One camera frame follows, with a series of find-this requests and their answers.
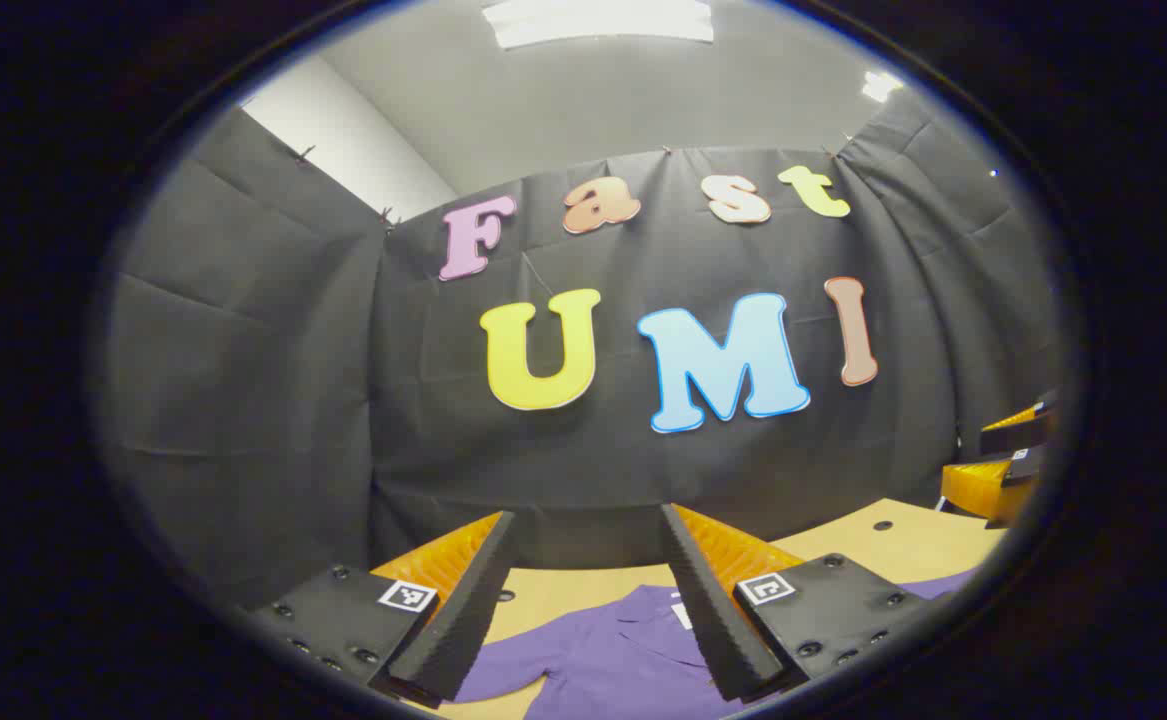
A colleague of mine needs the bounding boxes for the purple shirt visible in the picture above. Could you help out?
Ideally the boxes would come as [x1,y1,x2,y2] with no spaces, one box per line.
[453,568,984,720]

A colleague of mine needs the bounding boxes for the long ceiling light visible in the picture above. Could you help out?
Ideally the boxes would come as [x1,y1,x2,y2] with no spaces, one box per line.
[481,0,716,49]

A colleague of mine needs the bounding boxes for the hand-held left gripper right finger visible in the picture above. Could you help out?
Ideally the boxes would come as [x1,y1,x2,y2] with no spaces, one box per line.
[657,502,936,703]

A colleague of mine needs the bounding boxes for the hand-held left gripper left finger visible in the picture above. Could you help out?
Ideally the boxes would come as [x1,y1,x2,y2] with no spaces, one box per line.
[243,510,520,713]

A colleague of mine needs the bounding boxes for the black backdrop cloth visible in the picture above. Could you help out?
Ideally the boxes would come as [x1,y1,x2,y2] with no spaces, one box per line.
[103,90,1069,611]

